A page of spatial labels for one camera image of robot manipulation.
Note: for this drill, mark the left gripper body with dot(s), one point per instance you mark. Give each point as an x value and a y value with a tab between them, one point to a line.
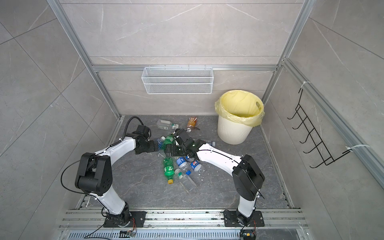
149	146

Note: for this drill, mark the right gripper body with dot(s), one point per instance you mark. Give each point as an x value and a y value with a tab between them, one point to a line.
176	150

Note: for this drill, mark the blue label bottle white cap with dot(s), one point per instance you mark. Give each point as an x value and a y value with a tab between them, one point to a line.
160	142

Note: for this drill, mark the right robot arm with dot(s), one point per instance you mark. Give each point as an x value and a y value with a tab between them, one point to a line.
247	176

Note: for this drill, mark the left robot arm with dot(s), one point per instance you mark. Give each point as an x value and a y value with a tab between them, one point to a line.
95	176

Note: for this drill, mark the white plastic waste bin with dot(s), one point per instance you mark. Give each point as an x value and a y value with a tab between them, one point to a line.
232	133

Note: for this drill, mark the yellow bin liner bag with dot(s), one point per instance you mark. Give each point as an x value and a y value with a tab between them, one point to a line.
241	107

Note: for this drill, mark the green bottle upper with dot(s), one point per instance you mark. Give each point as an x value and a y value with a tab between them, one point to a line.
169	140

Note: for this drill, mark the green Sprite bottle yellow cap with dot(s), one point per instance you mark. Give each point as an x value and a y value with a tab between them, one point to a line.
168	166

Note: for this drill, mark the blue label bottle centre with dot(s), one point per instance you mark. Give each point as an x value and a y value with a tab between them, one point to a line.
183	167

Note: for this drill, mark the Pepsi blue label bottle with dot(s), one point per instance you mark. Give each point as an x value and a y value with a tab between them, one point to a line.
197	168

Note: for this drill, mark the amber tea bottle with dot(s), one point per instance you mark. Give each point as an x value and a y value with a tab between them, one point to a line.
191	123

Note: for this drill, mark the white wire mesh basket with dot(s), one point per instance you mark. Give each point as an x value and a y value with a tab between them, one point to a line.
178	80

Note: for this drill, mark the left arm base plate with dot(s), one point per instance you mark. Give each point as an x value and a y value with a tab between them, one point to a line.
125	220

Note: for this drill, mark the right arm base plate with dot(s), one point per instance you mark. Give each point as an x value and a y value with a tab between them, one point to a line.
236	219

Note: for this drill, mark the aluminium front rail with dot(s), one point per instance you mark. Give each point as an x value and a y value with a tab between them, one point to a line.
205	224

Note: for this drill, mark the black wire hook rack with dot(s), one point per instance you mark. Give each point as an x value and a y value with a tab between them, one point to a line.
315	136

